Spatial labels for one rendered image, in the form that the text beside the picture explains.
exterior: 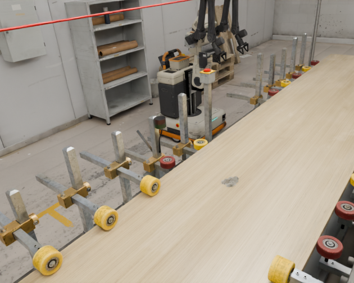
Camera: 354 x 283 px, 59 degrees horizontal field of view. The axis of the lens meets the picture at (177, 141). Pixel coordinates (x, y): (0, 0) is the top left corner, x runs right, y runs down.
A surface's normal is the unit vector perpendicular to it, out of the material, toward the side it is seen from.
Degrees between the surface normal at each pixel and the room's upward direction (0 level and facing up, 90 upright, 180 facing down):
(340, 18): 90
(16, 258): 0
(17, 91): 90
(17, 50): 90
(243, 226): 0
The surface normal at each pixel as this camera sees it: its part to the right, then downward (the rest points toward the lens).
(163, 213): -0.07, -0.88
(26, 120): 0.78, 0.25
